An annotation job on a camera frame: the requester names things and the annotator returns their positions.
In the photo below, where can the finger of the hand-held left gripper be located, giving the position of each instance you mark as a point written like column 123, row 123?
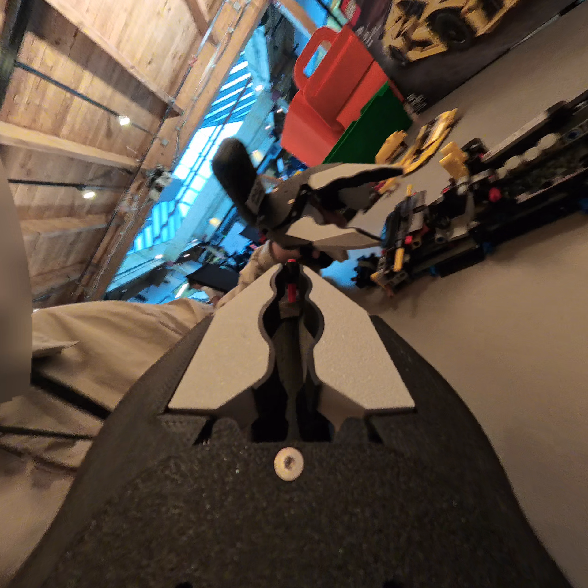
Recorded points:
column 349, row 172
column 326, row 234

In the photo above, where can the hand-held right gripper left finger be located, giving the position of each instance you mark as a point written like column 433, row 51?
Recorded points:
column 220, row 363

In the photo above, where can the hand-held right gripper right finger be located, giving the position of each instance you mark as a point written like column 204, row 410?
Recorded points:
column 363, row 363

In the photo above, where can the black toy car chassis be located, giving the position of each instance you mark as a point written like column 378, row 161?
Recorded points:
column 482, row 206

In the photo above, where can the person's left forearm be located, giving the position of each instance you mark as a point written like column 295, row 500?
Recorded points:
column 250, row 275

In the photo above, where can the person's left hand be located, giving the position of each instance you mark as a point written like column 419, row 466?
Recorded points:
column 282, row 251

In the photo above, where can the yellow toy hood section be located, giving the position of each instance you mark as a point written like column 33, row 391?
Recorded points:
column 390, row 147

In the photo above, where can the green plastic bin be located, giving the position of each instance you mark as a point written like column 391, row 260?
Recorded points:
column 372, row 128

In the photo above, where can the red plastic bin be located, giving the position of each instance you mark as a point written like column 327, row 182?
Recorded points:
column 330, row 101

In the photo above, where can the yellow toy car side panel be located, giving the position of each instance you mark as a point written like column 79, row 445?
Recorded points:
column 432, row 133

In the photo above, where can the person's beige jacket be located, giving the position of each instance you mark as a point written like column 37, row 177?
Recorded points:
column 115, row 340

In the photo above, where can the dark toy set box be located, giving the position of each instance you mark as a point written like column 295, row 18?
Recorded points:
column 413, row 69

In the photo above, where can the grey wall-mounted device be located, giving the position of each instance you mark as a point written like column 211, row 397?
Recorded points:
column 158, row 181

